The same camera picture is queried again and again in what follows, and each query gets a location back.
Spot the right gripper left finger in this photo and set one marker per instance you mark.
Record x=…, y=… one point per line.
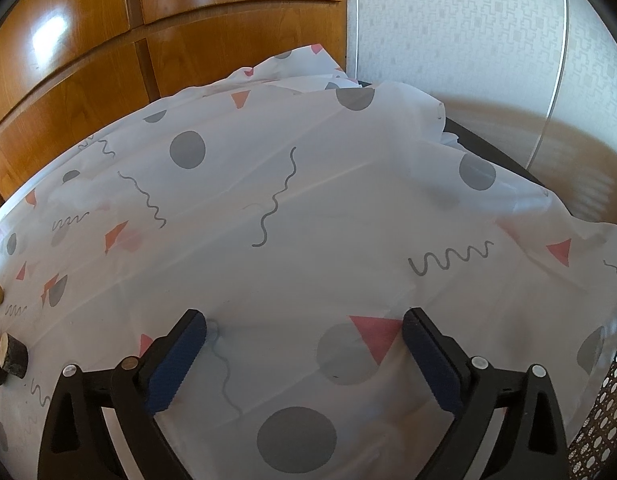
x=76, y=442

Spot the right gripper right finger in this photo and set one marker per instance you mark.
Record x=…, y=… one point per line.
x=531, y=443

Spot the rattan chair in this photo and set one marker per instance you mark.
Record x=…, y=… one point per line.
x=593, y=452

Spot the dark log slice toy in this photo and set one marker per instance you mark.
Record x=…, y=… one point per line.
x=13, y=356

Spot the white patterned tablecloth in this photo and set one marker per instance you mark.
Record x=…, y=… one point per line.
x=303, y=214

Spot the wooden cabinet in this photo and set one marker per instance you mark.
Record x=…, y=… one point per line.
x=71, y=67

